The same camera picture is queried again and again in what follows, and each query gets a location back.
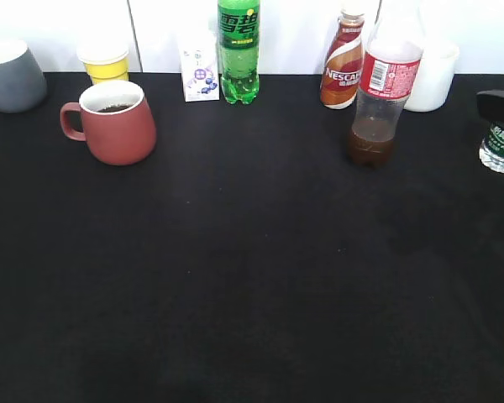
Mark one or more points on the grey mug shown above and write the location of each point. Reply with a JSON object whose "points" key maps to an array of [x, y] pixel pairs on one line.
{"points": [[22, 82]]}

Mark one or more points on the red mug white inside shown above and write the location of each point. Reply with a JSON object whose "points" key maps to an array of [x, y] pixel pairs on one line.
{"points": [[115, 121]]}

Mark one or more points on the black tablecloth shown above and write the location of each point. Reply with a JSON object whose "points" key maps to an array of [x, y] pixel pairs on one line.
{"points": [[247, 260]]}

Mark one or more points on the cola bottle red label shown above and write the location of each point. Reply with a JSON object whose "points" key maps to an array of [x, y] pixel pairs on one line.
{"points": [[393, 55]]}

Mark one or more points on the yellow cup white rim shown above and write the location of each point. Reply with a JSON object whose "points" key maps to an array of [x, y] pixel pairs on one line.
{"points": [[104, 60]]}

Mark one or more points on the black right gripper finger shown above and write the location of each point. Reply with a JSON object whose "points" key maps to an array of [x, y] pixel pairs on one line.
{"points": [[490, 106]]}

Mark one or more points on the green label water bottle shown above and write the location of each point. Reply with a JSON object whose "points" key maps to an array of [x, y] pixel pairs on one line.
{"points": [[492, 149]]}

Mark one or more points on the green Sprite bottle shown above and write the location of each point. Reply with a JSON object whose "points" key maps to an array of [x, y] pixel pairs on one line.
{"points": [[239, 46]]}

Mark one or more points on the Nescafe coffee bottle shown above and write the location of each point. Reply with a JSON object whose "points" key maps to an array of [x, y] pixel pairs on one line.
{"points": [[344, 60]]}

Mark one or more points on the small white milk carton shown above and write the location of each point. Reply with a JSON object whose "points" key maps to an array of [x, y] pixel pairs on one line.
{"points": [[199, 65]]}

